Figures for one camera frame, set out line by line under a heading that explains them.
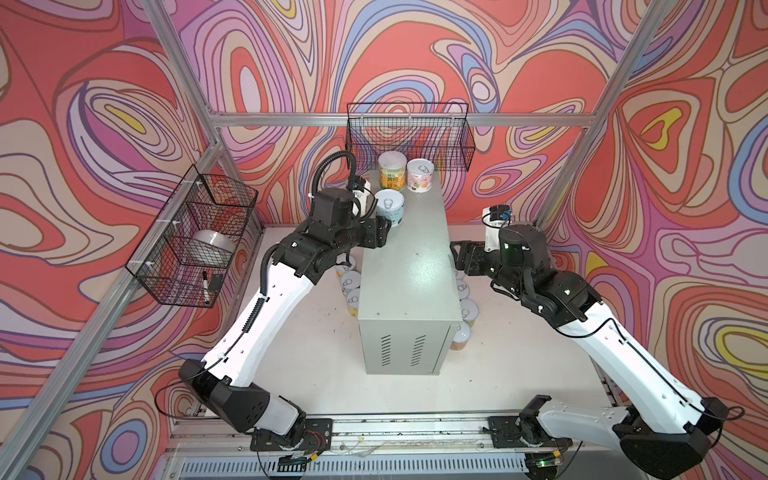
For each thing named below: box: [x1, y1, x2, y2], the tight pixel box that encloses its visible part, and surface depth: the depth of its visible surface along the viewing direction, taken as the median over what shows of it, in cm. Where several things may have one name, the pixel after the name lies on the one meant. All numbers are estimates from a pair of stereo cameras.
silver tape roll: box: [190, 229, 236, 261], surface depth 73 cm
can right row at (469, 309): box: [460, 298, 479, 321], surface depth 92 cm
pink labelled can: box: [406, 158, 435, 193], surface depth 80 cm
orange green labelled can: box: [378, 150, 407, 193], surface depth 78 cm
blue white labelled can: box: [375, 188, 405, 228], surface depth 72 cm
